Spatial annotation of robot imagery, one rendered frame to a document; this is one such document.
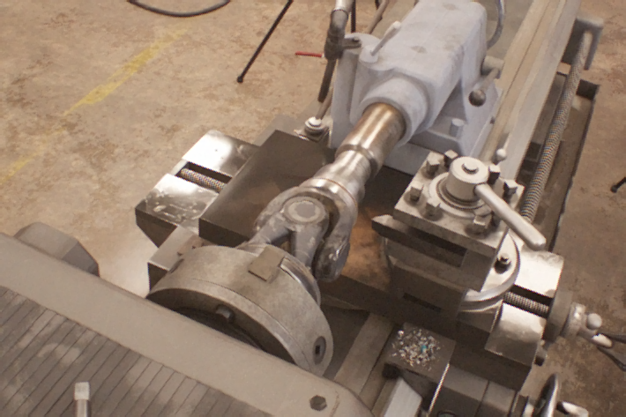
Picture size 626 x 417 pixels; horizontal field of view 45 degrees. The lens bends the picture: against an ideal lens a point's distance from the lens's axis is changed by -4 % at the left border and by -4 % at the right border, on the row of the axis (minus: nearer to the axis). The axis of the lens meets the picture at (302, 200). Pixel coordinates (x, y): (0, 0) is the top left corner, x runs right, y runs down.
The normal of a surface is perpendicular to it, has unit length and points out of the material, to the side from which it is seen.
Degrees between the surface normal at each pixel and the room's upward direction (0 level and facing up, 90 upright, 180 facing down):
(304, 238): 8
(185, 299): 90
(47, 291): 0
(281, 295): 27
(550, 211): 0
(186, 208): 0
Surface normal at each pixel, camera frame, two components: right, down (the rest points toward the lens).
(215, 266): -0.16, -0.81
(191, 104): 0.09, -0.75
